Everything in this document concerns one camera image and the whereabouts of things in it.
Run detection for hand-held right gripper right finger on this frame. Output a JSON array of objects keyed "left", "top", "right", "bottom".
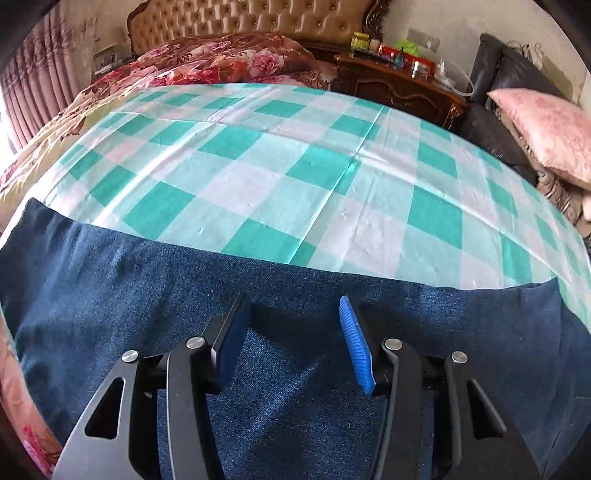
[{"left": 338, "top": 295, "right": 542, "bottom": 480}]

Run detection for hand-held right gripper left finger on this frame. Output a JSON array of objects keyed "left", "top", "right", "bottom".
[{"left": 51, "top": 292, "right": 253, "bottom": 480}]

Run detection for blue denim pants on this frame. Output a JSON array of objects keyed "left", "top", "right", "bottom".
[{"left": 0, "top": 198, "right": 591, "bottom": 480}]

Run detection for teal white checkered tablecloth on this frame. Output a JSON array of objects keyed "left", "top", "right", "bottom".
[{"left": 44, "top": 82, "right": 591, "bottom": 334}]

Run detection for brown patterned blanket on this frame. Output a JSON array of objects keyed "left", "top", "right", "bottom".
[{"left": 534, "top": 167, "right": 591, "bottom": 243}]

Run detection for dark wooden nightstand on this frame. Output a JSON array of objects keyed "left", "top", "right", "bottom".
[{"left": 334, "top": 50, "right": 470, "bottom": 136}]

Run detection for black leather sofa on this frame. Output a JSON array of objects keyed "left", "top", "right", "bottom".
[{"left": 459, "top": 33, "right": 591, "bottom": 186}]

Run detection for dark red floral quilt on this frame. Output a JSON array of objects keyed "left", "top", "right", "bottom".
[{"left": 88, "top": 33, "right": 339, "bottom": 94}]

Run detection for large pink pillow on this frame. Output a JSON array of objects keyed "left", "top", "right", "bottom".
[{"left": 486, "top": 88, "right": 591, "bottom": 191}]

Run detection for red box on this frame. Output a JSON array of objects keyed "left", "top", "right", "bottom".
[{"left": 380, "top": 43, "right": 435, "bottom": 71}]

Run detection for cluttered bedside shelf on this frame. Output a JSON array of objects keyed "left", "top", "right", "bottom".
[{"left": 91, "top": 45, "right": 136, "bottom": 75}]

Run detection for tufted tan carved headboard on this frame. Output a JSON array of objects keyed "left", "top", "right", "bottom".
[{"left": 126, "top": 0, "right": 393, "bottom": 57}]

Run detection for pink curtain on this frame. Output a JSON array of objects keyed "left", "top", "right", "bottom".
[{"left": 0, "top": 4, "right": 75, "bottom": 155}]

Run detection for white charger with cable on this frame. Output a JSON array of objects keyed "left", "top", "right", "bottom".
[{"left": 433, "top": 56, "right": 477, "bottom": 99}]

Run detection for grey wall outlet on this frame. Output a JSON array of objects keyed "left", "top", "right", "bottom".
[{"left": 407, "top": 27, "right": 442, "bottom": 52}]

